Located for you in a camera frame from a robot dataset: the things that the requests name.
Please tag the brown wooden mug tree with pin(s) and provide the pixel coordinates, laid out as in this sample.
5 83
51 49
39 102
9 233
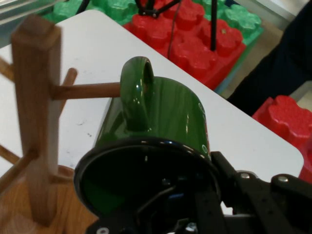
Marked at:
36 97

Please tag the aluminium wall rail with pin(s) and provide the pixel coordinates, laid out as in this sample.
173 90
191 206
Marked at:
19 12

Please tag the large red foam block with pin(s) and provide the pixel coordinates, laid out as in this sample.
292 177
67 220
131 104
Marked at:
195 53

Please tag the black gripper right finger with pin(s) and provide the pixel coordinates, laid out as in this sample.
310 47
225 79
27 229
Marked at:
256 207

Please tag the green enamel mug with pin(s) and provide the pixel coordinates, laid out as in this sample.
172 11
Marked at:
170 112

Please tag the person's dark trouser leg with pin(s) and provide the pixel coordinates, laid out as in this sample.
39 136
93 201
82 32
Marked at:
280 68

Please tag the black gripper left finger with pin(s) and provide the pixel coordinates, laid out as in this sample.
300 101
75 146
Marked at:
168 202

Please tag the green foam block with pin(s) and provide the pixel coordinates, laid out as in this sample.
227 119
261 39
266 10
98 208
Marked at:
73 9
241 19

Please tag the black tripod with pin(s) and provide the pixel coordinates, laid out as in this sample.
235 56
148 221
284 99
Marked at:
213 24

